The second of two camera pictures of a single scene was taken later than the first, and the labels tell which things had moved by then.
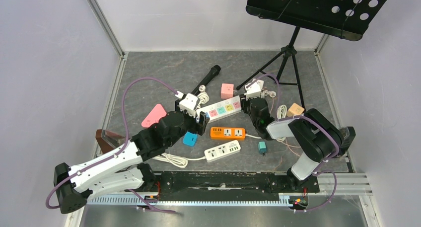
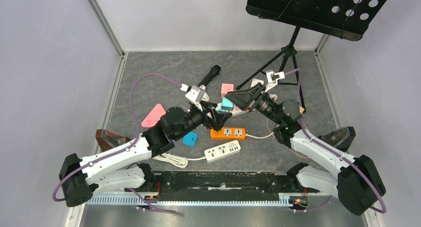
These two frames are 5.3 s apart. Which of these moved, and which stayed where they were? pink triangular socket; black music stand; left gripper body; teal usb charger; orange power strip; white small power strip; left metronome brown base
Moved: teal usb charger; left gripper body
Stayed: black music stand; left metronome brown base; white small power strip; orange power strip; pink triangular socket
